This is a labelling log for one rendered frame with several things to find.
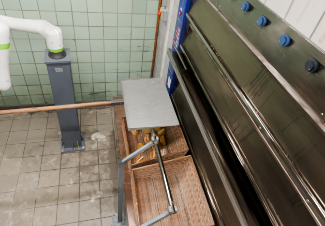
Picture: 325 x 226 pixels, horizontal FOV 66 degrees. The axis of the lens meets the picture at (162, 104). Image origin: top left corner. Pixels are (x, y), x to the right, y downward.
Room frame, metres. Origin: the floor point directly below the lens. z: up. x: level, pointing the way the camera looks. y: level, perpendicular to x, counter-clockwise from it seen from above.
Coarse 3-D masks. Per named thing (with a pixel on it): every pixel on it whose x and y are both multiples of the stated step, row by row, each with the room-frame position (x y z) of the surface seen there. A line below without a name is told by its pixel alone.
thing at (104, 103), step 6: (96, 102) 1.32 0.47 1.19; (102, 102) 1.32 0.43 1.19; (108, 102) 1.33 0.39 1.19; (24, 108) 1.16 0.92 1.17; (30, 108) 1.17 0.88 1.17; (36, 108) 1.18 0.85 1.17; (42, 108) 1.19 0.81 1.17; (48, 108) 1.20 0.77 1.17; (54, 108) 1.21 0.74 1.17; (60, 108) 1.22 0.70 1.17; (66, 108) 1.23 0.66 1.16; (0, 114) 1.10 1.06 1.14
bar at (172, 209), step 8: (152, 128) 1.17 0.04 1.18; (152, 136) 1.10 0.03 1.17; (152, 144) 1.08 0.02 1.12; (136, 152) 1.04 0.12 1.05; (160, 152) 0.98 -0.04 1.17; (120, 160) 1.03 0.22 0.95; (128, 160) 1.02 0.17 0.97; (160, 160) 0.92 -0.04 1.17; (120, 168) 1.00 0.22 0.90; (160, 168) 0.87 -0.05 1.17; (120, 176) 1.00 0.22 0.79; (120, 184) 1.00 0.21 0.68; (168, 184) 0.77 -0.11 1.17; (120, 192) 1.00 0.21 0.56; (168, 192) 0.72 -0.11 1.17; (120, 200) 1.00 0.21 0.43; (168, 200) 0.68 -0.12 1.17; (120, 208) 1.00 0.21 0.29; (168, 208) 0.63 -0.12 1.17; (176, 208) 0.64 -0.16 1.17; (112, 216) 1.04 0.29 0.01; (120, 216) 1.00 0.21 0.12; (160, 216) 0.62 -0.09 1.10; (112, 224) 0.97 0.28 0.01; (120, 224) 0.98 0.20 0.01; (144, 224) 0.59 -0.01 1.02; (152, 224) 0.59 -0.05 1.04
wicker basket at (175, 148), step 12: (144, 132) 1.64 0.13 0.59; (156, 132) 1.66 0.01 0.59; (168, 132) 1.61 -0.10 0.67; (180, 132) 1.49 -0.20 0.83; (132, 144) 1.46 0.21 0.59; (144, 144) 1.49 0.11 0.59; (168, 144) 1.52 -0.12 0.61; (180, 144) 1.40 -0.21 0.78; (144, 156) 1.35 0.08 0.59; (168, 156) 1.25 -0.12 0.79; (180, 156) 1.29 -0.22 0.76; (132, 168) 1.15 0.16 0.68
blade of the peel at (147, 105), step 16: (128, 80) 1.65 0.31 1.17; (144, 80) 1.68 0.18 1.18; (160, 80) 1.71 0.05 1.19; (128, 96) 1.46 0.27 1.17; (144, 96) 1.48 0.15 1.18; (160, 96) 1.51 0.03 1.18; (128, 112) 1.29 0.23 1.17; (144, 112) 1.31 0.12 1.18; (160, 112) 1.33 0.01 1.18; (128, 128) 1.12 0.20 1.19; (144, 128) 1.15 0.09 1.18
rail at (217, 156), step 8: (168, 48) 1.81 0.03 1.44; (176, 64) 1.59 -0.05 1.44; (184, 80) 1.41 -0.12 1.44; (192, 104) 1.19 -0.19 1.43; (200, 120) 1.05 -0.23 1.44; (208, 136) 0.93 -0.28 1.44; (216, 152) 0.83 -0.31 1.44; (224, 168) 0.74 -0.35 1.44; (224, 176) 0.71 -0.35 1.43; (232, 184) 0.66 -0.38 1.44; (232, 192) 0.63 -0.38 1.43; (240, 200) 0.59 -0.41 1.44; (240, 208) 0.55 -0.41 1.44; (248, 224) 0.49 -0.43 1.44
